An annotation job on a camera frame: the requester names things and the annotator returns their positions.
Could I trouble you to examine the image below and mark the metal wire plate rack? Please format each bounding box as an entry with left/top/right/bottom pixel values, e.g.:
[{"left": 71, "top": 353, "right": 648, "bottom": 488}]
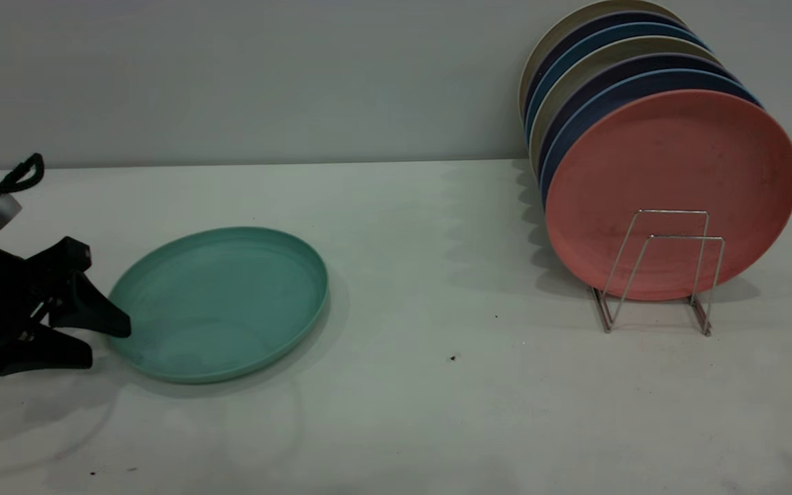
[{"left": 592, "top": 210, "right": 725, "bottom": 338}]

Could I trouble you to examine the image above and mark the green round plate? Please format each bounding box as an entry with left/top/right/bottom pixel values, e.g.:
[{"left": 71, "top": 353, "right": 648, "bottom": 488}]
[{"left": 107, "top": 227, "right": 329, "bottom": 384}]

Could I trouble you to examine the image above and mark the dark purple round plate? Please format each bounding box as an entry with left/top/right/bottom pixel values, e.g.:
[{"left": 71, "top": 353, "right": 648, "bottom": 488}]
[
  {"left": 523, "top": 10, "right": 692, "bottom": 128},
  {"left": 537, "top": 53, "right": 740, "bottom": 183}
]

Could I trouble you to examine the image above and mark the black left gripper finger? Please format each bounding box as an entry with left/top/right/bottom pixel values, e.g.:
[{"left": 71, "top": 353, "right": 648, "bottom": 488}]
[
  {"left": 49, "top": 271, "right": 132, "bottom": 338},
  {"left": 0, "top": 329, "right": 94, "bottom": 377}
]

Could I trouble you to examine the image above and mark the beige round plate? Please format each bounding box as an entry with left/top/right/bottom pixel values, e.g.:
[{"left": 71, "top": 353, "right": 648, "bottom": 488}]
[
  {"left": 518, "top": 0, "right": 687, "bottom": 128},
  {"left": 529, "top": 36, "right": 723, "bottom": 173}
]

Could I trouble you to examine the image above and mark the blue round plate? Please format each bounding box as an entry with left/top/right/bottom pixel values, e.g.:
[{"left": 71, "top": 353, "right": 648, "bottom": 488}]
[
  {"left": 525, "top": 23, "right": 712, "bottom": 142},
  {"left": 540, "top": 69, "right": 761, "bottom": 207}
]

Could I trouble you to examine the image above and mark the pink round plate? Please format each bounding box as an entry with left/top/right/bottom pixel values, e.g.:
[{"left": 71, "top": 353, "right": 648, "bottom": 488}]
[{"left": 544, "top": 89, "right": 792, "bottom": 303}]

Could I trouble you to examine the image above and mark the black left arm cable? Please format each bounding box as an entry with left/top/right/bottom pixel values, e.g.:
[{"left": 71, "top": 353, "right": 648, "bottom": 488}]
[{"left": 0, "top": 153, "right": 45, "bottom": 197}]

